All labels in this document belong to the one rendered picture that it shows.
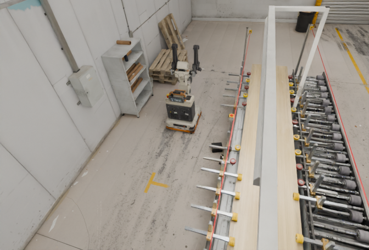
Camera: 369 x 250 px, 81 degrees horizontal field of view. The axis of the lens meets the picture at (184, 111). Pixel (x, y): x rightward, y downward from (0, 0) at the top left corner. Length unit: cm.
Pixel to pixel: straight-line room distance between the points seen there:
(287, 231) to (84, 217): 294
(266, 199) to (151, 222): 283
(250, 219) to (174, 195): 153
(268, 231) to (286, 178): 209
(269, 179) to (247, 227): 161
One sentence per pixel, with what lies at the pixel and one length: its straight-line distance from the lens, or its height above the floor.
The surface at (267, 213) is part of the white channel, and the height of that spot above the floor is 246.
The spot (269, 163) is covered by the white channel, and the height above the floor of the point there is 246.
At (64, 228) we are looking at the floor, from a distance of 422.
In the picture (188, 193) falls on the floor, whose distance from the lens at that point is 385.
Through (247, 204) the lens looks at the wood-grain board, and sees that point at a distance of 281.
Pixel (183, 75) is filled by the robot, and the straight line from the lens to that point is 420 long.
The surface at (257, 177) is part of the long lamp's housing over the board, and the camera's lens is 124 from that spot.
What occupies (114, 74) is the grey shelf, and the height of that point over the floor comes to 116.
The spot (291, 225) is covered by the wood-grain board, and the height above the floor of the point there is 90.
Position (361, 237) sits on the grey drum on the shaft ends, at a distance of 313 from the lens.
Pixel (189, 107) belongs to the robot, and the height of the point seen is 68.
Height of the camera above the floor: 340
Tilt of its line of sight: 41 degrees down
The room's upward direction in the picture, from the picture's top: 6 degrees counter-clockwise
